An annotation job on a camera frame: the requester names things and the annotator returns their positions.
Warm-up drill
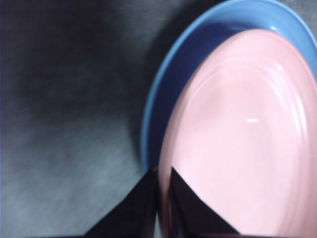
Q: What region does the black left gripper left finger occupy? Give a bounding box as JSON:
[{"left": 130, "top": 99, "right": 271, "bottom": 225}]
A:
[{"left": 81, "top": 167, "right": 159, "bottom": 238}]

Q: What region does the blue plate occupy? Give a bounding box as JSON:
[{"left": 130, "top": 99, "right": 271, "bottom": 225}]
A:
[{"left": 139, "top": 0, "right": 317, "bottom": 172}]

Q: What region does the pink plate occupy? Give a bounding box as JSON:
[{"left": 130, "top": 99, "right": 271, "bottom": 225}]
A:
[{"left": 158, "top": 28, "right": 317, "bottom": 238}]

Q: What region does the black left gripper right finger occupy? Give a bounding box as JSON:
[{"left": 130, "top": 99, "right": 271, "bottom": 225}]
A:
[{"left": 170, "top": 166, "right": 243, "bottom": 238}]

